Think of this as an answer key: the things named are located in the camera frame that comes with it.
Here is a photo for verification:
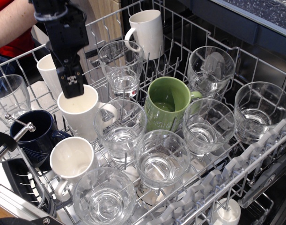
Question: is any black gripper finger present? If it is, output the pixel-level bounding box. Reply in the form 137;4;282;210
57;59;84;98

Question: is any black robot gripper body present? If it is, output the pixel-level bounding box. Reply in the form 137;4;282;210
30;0;89;70

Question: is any white mug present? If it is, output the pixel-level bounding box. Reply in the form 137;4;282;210
37;54;62;101
125;9;164;60
57;85;117;142
50;136;98;202

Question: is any white cup lower rack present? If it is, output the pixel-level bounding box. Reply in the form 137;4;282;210
213;198;241;225

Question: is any wooden cabinet panel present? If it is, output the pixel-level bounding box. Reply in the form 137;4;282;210
77;0;124;84

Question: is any clear glass rear centre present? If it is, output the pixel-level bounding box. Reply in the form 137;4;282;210
98;40;144;98

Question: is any clear glass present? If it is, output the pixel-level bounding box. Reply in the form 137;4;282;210
182;98;235;156
73;167;135;225
234;82;286;144
134;129;191;189
94;99;147;164
98;40;144;98
187;46;235;98
0;75;31;128

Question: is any clear glass far left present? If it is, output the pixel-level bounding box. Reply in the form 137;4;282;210
0;75;31;128

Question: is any dark blue mug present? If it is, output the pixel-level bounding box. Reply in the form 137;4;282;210
18;110;70;172

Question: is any black clamp with metal screw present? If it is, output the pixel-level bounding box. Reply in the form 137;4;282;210
0;113;36;160

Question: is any green ceramic mug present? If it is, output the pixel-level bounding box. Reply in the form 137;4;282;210
144;77;203;132

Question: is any black plastic cutlery tray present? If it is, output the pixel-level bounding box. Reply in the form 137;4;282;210
2;158;40;206

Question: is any clear glass front centre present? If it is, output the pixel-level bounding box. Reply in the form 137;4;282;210
134;129;191;189

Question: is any clear glass front left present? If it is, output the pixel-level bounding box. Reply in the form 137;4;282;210
73;167;135;225

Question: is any clear glass rear right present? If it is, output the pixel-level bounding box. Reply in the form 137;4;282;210
187;46;235;98

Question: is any clear glass middle right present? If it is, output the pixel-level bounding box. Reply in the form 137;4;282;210
182;98;235;156

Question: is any clear glass far right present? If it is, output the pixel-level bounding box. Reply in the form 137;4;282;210
234;82;286;144

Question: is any metal wire dishwasher rack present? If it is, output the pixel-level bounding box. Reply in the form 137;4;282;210
0;0;286;225

